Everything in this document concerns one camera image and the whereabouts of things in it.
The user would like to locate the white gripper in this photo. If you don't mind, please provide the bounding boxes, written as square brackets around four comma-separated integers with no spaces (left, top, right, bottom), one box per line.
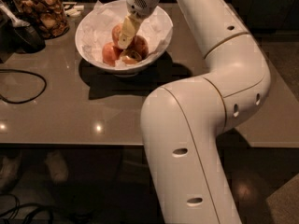
[118,0,160,49]

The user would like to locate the large red top apple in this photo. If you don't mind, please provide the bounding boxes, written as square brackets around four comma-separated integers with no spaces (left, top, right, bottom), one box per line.
[111,23,122,46]

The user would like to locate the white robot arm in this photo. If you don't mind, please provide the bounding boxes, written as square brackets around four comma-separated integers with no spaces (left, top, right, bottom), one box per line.
[121,0,271,224]

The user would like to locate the red apple right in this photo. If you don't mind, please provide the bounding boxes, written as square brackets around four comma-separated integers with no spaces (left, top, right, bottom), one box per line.
[131,35,149,59]

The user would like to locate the yellow-red apple front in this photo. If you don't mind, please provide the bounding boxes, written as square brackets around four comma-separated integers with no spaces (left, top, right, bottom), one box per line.
[120,49,142,64]

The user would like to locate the red apple left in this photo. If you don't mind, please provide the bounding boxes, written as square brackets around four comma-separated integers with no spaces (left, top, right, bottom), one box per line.
[102,42,122,67]

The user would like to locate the white paper bowl liner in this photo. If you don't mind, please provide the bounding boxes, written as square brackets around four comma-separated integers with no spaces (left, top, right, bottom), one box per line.
[81,0,173,69]

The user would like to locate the white ceramic bowl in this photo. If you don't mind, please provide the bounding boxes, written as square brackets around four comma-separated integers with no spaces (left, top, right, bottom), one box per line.
[74,0,174,78]

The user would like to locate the small white items behind bowl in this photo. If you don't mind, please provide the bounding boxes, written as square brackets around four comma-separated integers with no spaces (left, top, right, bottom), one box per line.
[64,4,85,18]

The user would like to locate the glass jar of dried chips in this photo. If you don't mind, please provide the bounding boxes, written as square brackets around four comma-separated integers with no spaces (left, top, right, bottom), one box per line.
[13,0,69,39]

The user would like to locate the black round device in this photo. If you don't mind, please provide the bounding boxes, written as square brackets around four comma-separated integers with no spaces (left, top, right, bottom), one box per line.
[13,25,46,53]

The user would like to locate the white shoe right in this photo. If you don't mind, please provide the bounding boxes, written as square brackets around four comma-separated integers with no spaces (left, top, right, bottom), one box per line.
[45,150,69,184]

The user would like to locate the white shoe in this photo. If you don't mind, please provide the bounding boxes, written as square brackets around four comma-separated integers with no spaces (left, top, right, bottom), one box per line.
[0,153,21,192]
[45,150,69,184]

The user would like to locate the white shoe left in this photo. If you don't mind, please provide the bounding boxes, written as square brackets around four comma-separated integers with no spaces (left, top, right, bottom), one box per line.
[0,153,21,192]

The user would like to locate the white spoon handle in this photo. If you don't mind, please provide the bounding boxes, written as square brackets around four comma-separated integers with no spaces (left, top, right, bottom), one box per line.
[0,0,30,28]

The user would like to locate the black cable on table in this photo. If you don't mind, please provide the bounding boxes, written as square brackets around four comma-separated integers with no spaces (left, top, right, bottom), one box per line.
[0,68,49,105]

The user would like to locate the black cables on floor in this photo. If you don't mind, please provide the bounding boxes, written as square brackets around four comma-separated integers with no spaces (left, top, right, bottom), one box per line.
[0,189,94,224]

